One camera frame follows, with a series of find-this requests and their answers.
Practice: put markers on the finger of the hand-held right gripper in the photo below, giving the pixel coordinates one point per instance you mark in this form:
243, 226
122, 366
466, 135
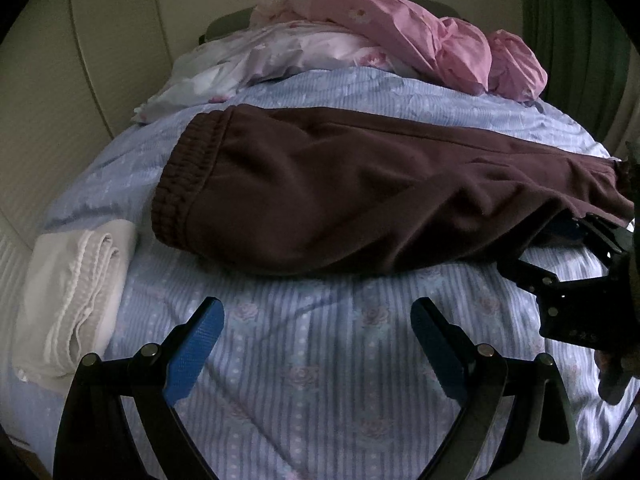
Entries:
530, 275
602, 235

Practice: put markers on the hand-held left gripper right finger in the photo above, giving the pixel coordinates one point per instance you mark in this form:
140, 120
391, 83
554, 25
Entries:
436, 342

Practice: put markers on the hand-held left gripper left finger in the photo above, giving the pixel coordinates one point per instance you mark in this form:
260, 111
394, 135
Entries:
197, 340

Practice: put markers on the maroon pants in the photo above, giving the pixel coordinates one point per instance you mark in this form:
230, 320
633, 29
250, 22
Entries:
325, 195

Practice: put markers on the person's right hand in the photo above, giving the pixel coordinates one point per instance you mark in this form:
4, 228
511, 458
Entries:
614, 375

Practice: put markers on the blue striped bedsheet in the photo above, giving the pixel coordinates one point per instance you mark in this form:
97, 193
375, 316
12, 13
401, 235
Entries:
320, 360

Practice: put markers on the white folded cloth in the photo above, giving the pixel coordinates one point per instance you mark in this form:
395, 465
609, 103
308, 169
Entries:
75, 300

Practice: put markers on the green curtain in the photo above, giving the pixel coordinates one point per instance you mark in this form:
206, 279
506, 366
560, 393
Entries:
575, 35

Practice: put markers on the pink blanket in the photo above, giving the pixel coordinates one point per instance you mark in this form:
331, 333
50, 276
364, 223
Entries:
430, 35

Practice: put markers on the white floral quilt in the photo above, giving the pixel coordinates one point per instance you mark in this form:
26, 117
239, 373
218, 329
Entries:
260, 55

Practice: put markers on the dark headboard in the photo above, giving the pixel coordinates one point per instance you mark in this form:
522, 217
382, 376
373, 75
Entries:
227, 25

